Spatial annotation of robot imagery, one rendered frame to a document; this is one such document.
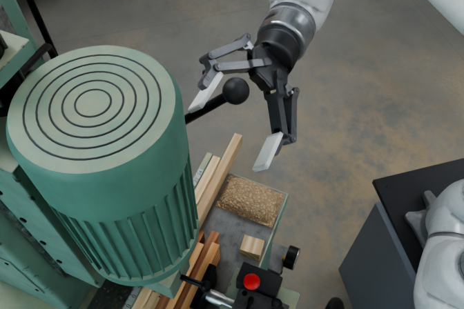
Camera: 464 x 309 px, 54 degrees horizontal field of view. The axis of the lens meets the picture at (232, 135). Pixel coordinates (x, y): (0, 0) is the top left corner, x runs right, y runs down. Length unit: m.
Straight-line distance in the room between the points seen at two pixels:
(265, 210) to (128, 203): 0.60
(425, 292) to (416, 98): 1.58
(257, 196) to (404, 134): 1.50
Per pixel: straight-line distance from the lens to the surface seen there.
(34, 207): 0.64
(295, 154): 2.24
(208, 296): 0.93
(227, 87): 0.57
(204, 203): 1.03
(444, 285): 1.14
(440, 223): 1.26
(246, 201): 1.04
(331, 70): 2.62
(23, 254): 0.84
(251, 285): 0.87
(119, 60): 0.51
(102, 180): 0.43
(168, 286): 0.83
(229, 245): 1.03
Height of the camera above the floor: 1.86
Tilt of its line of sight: 55 degrees down
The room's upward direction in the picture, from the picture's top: straight up
